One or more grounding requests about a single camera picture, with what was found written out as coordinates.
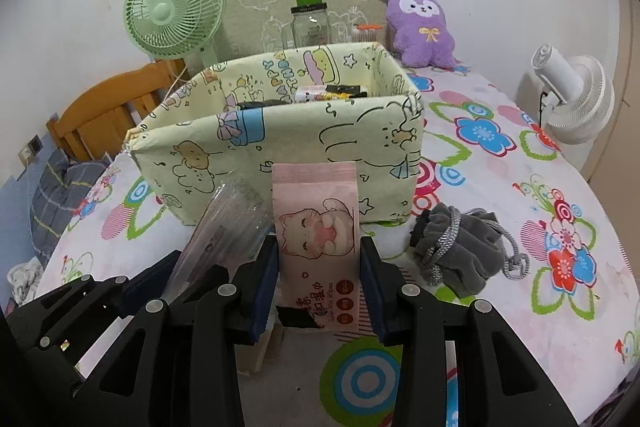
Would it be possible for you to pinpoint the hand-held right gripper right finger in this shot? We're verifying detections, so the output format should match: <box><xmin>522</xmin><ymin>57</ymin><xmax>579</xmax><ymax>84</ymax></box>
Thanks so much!
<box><xmin>360</xmin><ymin>237</ymin><xmax>563</xmax><ymax>427</ymax></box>

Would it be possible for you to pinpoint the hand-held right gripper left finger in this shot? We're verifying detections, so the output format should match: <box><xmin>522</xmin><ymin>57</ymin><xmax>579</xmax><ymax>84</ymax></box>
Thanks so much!
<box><xmin>75</xmin><ymin>234</ymin><xmax>279</xmax><ymax>427</ymax></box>

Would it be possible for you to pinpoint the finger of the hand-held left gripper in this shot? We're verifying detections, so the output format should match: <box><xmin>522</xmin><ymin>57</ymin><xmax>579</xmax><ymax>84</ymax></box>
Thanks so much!
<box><xmin>62</xmin><ymin>249</ymin><xmax>183</xmax><ymax>323</ymax></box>
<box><xmin>187</xmin><ymin>263</ymin><xmax>236</xmax><ymax>303</ymax></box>

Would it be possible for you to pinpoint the clear cotton swab packet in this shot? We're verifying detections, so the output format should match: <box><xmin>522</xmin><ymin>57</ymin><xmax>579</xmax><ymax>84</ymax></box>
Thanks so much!
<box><xmin>172</xmin><ymin>179</ymin><xmax>268</xmax><ymax>298</ymax></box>

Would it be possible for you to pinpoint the pink wet wipes packet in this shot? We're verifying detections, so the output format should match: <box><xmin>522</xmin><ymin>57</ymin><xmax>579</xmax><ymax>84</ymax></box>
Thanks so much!
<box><xmin>271</xmin><ymin>161</ymin><xmax>362</xmax><ymax>348</ymax></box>

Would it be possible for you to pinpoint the printed fabric storage box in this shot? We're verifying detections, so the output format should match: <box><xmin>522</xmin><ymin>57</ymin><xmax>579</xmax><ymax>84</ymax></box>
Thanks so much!
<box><xmin>126</xmin><ymin>41</ymin><xmax>426</xmax><ymax>228</ymax></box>

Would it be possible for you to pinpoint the white crumpled cloth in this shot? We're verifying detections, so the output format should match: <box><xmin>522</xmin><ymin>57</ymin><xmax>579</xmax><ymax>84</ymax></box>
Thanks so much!
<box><xmin>7</xmin><ymin>257</ymin><xmax>43</xmax><ymax>308</ymax></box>

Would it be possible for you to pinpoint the grey plaid blanket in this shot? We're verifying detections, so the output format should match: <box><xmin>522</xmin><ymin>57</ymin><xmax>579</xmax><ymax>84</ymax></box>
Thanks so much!
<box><xmin>30</xmin><ymin>152</ymin><xmax>113</xmax><ymax>268</ymax></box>

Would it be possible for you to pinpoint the small jar with orange lid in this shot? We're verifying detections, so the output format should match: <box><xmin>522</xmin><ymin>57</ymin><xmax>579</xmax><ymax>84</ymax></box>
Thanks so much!
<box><xmin>350</xmin><ymin>24</ymin><xmax>383</xmax><ymax>44</ymax></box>

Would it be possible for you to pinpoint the purple plush bunny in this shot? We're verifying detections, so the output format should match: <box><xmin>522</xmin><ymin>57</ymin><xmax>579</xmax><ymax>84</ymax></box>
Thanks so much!
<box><xmin>377</xmin><ymin>0</ymin><xmax>458</xmax><ymax>70</ymax></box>

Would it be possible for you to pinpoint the glass jar with green lid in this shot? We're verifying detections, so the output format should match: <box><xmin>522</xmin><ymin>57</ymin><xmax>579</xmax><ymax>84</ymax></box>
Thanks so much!
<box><xmin>282</xmin><ymin>0</ymin><xmax>332</xmax><ymax>50</ymax></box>

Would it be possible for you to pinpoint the green desk fan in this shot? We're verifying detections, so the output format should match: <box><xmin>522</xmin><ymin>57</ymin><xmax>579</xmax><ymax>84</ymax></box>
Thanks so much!
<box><xmin>123</xmin><ymin>0</ymin><xmax>226</xmax><ymax>72</ymax></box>

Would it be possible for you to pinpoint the white standing fan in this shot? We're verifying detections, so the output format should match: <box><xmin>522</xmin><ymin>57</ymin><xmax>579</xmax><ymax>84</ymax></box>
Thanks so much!
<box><xmin>530</xmin><ymin>43</ymin><xmax>616</xmax><ymax>145</ymax></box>

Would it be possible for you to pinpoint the beige door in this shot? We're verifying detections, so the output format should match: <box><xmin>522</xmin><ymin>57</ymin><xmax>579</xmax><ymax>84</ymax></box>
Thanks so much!
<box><xmin>582</xmin><ymin>0</ymin><xmax>640</xmax><ymax>188</ymax></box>

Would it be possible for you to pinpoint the grey drawstring pouch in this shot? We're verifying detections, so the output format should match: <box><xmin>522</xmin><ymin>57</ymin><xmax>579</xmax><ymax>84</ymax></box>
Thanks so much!
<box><xmin>409</xmin><ymin>202</ymin><xmax>531</xmax><ymax>295</ymax></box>

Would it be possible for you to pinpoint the wall socket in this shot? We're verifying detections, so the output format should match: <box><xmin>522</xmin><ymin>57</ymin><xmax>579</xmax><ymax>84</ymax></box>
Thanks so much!
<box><xmin>17</xmin><ymin>134</ymin><xmax>43</xmax><ymax>168</ymax></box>

